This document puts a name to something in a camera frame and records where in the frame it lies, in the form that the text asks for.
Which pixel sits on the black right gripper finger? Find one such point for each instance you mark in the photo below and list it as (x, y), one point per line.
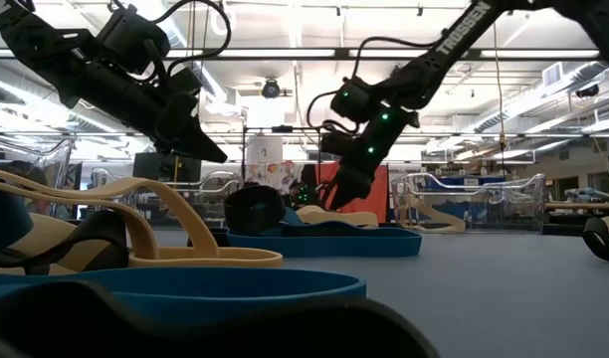
(351, 189)

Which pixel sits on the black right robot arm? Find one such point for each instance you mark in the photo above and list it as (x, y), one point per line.
(464, 35)

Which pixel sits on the black ceiling speaker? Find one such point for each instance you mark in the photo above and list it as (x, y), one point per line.
(588, 91)

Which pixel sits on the black computer monitor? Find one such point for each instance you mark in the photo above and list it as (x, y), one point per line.
(160, 166)

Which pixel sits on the white air vent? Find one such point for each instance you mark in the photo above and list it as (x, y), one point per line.
(552, 74)

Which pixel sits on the orange hanging cloth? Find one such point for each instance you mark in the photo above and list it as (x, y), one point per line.
(380, 194)

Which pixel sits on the tan rubber band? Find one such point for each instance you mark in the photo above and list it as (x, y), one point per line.
(434, 219)
(145, 233)
(344, 219)
(235, 257)
(46, 233)

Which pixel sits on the black metal rack frame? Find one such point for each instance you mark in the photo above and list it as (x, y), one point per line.
(244, 149)

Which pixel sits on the clear plastic basket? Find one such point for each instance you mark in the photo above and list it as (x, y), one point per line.
(60, 164)
(220, 181)
(523, 199)

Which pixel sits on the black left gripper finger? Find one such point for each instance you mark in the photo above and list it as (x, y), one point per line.
(195, 144)

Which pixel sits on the wooden background table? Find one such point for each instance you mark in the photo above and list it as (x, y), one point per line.
(583, 205)

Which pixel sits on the black ceiling camera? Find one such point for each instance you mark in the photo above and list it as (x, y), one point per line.
(271, 89)

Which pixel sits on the grey bundle on background table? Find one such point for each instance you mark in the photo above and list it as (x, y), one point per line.
(588, 194)

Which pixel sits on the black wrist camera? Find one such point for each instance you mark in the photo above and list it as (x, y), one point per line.
(185, 80)
(337, 143)

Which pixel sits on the white floral hanging cloth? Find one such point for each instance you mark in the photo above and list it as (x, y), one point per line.
(274, 174)

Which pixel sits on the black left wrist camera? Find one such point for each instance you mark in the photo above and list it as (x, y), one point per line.
(185, 80)

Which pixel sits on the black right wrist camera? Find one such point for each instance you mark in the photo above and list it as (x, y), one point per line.
(337, 143)

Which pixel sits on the background robot with green lights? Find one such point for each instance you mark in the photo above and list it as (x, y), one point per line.
(299, 194)

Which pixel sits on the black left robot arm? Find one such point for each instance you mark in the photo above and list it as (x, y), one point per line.
(31, 40)

